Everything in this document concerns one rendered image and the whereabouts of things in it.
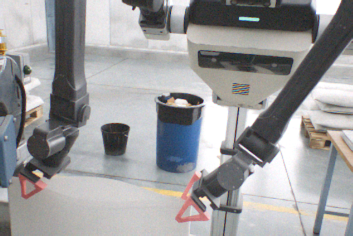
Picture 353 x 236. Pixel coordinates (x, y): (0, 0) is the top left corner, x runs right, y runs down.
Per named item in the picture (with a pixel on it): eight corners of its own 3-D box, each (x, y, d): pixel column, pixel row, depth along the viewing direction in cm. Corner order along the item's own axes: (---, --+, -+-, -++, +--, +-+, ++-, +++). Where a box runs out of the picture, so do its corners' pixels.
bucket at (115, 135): (133, 147, 369) (133, 124, 361) (125, 159, 341) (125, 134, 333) (106, 144, 373) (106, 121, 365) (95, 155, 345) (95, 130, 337)
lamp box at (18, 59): (31, 82, 107) (29, 53, 104) (23, 86, 103) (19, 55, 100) (8, 81, 108) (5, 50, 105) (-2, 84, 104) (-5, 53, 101)
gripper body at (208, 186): (194, 191, 77) (220, 173, 75) (198, 171, 87) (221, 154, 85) (213, 212, 78) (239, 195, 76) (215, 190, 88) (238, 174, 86)
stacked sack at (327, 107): (344, 102, 446) (347, 92, 442) (362, 118, 384) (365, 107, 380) (309, 99, 452) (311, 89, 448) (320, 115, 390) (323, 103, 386)
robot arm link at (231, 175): (281, 147, 78) (249, 124, 80) (277, 155, 67) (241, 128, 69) (249, 188, 81) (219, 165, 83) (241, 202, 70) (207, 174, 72)
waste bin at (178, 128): (203, 155, 360) (208, 94, 339) (198, 179, 312) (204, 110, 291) (157, 149, 367) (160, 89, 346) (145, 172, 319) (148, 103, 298)
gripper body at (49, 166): (24, 166, 83) (37, 143, 80) (47, 149, 93) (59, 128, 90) (48, 182, 83) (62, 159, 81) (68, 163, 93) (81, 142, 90)
